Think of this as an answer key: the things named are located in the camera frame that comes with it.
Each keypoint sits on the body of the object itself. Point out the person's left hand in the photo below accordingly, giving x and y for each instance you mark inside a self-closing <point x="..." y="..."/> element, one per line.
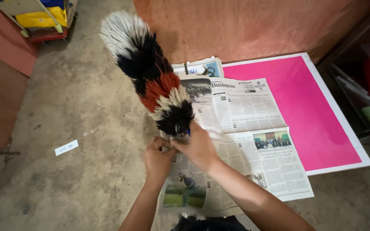
<point x="157" y="160"/>

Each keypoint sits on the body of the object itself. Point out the person's right hand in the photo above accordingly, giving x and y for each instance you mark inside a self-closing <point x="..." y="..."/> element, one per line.
<point x="197" y="147"/>

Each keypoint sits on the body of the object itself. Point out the person's right fingers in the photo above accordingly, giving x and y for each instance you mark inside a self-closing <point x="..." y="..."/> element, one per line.
<point x="180" y="142"/>

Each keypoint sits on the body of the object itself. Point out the multicoloured feather duster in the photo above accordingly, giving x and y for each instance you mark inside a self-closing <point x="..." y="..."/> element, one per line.
<point x="153" y="77"/>

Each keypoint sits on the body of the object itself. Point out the open newspaper sheet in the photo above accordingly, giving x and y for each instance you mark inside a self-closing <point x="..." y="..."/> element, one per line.
<point x="236" y="141"/>

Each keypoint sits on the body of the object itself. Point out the folded newspaper stack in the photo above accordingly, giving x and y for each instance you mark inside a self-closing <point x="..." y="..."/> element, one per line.
<point x="201" y="66"/>

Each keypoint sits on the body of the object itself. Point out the person's dark clothing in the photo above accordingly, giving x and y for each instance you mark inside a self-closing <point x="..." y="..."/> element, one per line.
<point x="209" y="224"/>

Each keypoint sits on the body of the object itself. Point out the white paper slip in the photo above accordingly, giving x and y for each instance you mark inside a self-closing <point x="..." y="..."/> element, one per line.
<point x="66" y="147"/>

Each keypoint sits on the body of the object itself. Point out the pink board with white border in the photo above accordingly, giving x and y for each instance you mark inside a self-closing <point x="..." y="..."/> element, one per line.
<point x="307" y="109"/>

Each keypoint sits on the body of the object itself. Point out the cart with yellow bag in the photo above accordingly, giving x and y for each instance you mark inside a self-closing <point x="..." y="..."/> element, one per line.
<point x="40" y="17"/>

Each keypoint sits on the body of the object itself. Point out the dark shelf with clutter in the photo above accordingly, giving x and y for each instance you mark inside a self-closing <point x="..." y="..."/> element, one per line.
<point x="361" y="80"/>

